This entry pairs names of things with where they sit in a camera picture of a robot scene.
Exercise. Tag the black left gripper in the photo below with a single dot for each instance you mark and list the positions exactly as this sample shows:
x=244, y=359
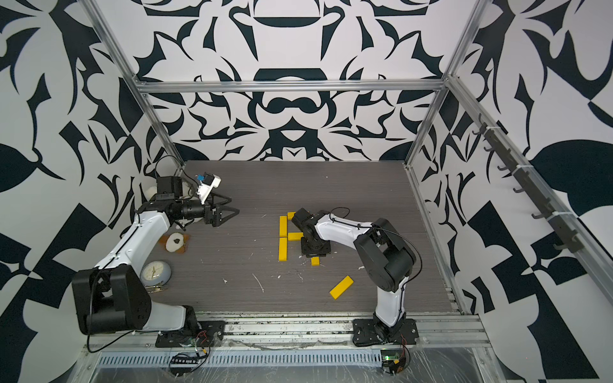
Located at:
x=219, y=220

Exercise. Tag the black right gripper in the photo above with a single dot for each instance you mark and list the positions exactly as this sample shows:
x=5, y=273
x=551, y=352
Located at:
x=323, y=249

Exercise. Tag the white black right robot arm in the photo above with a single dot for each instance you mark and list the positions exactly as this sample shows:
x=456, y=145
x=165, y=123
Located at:
x=388, y=259

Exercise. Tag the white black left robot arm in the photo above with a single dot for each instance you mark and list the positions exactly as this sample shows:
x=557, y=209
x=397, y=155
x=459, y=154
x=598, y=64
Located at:
x=111, y=297

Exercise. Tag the grey white bowl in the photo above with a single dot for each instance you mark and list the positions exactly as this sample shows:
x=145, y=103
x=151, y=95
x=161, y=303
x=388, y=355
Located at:
x=155, y=276

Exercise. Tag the right controller board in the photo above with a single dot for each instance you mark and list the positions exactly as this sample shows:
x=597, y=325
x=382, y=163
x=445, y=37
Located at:
x=394, y=361

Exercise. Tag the controller board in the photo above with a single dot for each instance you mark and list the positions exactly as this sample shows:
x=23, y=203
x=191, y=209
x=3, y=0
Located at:
x=181, y=364
x=394, y=361

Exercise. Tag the left controller board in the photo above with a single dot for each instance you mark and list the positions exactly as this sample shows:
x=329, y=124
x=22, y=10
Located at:
x=181, y=364

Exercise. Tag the black hook rack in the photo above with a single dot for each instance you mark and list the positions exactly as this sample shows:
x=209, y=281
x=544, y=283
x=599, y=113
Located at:
x=532, y=185

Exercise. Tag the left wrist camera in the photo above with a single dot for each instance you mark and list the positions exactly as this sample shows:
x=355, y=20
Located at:
x=205, y=185

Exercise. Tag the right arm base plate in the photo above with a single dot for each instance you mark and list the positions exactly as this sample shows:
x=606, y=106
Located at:
x=373, y=332

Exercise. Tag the aluminium rail front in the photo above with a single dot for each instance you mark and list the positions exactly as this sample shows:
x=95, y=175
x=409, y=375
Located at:
x=334, y=330

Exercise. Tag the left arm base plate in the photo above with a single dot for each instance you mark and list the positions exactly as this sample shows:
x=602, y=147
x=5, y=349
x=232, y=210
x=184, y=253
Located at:
x=207, y=334

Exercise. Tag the aluminium horizontal frame bar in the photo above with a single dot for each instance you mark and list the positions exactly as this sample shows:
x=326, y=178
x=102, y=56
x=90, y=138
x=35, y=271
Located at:
x=175, y=87

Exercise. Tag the aluminium corner frame post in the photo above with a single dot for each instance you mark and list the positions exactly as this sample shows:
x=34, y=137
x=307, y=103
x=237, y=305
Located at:
x=466, y=39

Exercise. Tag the aluminium left frame post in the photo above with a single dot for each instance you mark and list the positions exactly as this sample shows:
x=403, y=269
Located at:
x=103, y=30

